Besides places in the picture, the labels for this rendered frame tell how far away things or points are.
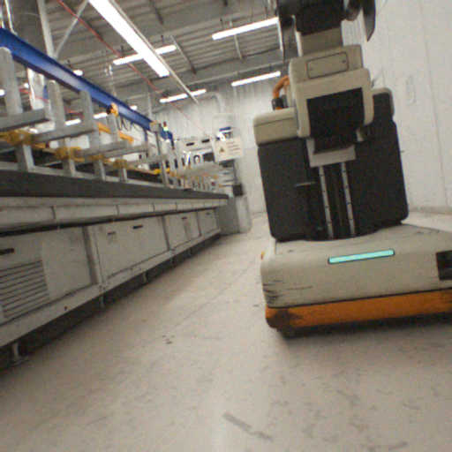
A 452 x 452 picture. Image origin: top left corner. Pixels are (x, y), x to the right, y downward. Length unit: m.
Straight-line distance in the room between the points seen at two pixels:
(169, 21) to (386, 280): 8.35
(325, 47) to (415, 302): 0.83
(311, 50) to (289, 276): 0.72
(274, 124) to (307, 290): 0.67
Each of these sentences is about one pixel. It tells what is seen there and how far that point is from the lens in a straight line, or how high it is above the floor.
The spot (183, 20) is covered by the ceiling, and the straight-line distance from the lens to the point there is 8.90.
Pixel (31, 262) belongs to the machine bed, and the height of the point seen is 0.37.
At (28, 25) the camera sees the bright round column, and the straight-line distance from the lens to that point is 7.98.
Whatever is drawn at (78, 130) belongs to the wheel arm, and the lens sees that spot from 1.33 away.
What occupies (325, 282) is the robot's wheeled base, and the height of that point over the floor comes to 0.19.
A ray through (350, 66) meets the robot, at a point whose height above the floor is 0.82.
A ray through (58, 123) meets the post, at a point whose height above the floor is 0.94.
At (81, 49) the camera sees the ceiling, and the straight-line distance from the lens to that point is 9.65.
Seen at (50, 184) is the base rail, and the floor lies 0.66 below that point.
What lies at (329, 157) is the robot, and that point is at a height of 0.58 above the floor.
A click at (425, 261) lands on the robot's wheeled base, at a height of 0.21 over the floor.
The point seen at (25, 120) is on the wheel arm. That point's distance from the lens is 1.13.
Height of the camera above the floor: 0.46
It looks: 3 degrees down
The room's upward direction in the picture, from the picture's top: 10 degrees counter-clockwise
